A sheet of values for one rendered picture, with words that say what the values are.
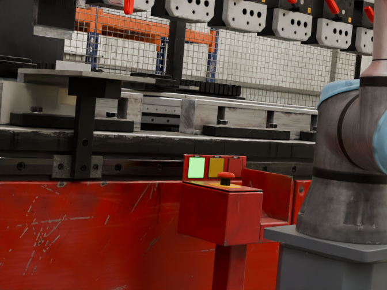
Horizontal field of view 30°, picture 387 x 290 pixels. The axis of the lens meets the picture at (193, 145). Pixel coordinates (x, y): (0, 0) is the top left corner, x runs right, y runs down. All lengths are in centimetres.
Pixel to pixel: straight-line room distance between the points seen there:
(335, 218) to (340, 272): 8
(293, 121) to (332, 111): 116
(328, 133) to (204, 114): 92
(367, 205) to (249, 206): 55
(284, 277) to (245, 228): 49
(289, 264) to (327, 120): 22
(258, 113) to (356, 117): 113
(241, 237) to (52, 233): 40
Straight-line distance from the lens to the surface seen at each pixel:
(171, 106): 221
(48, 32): 170
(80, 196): 160
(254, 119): 209
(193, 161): 165
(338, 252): 103
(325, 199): 107
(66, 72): 147
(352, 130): 99
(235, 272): 166
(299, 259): 108
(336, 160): 106
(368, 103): 96
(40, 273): 158
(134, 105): 180
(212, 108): 197
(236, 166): 174
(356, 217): 107
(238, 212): 155
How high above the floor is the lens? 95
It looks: 3 degrees down
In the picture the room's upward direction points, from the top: 5 degrees clockwise
